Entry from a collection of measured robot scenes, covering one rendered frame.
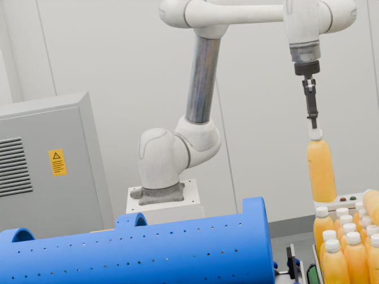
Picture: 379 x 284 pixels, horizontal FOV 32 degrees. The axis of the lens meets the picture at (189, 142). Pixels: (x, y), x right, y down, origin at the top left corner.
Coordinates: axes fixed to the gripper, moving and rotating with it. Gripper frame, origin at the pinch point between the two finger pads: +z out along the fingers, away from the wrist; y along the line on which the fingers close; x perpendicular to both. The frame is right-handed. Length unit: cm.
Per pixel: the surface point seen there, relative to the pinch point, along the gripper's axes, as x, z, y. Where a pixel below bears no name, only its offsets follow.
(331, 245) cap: 0.4, 32.0, 17.0
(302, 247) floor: -7, 142, -259
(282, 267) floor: -22, 143, -226
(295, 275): -11.3, 45.0, 6.2
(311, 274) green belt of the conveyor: -6, 54, -14
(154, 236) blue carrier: -52, 25, 12
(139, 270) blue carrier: -58, 34, 16
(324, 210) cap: 0.6, 31.5, -13.4
